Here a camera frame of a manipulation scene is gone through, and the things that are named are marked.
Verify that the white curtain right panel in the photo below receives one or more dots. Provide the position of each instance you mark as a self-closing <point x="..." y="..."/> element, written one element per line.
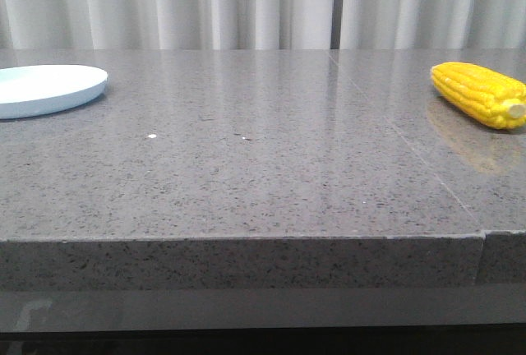
<point x="405" y="24"/>

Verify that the white curtain left panel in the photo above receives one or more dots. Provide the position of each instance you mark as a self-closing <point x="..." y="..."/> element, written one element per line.
<point x="167" y="24"/>

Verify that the yellow corn cob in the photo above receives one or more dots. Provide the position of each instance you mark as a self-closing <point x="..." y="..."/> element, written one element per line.
<point x="491" y="98"/>

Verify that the light blue round plate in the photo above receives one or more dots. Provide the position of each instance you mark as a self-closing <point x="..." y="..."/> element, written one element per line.
<point x="43" y="89"/>

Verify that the white curtain panel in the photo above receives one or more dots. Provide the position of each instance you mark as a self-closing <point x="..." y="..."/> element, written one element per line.
<point x="167" y="24"/>
<point x="405" y="24"/>

